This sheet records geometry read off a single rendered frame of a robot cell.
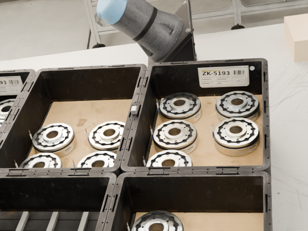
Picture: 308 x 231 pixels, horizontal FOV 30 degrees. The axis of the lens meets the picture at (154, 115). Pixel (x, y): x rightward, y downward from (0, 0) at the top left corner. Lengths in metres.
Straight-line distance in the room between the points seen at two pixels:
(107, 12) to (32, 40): 2.14
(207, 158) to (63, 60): 0.87
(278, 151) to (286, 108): 0.18
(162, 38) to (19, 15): 2.53
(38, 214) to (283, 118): 0.72
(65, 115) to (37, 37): 2.27
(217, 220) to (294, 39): 0.80
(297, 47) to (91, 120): 0.69
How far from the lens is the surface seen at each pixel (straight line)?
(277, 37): 1.97
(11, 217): 1.30
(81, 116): 1.51
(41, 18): 4.00
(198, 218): 1.18
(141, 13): 1.65
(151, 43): 1.67
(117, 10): 1.64
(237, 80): 1.46
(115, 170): 1.17
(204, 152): 1.32
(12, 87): 1.60
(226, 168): 1.13
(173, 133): 1.35
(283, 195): 1.40
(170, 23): 1.68
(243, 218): 1.17
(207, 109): 1.45
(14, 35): 3.87
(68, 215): 1.25
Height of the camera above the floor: 1.70
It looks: 37 degrees down
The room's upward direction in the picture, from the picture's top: 10 degrees counter-clockwise
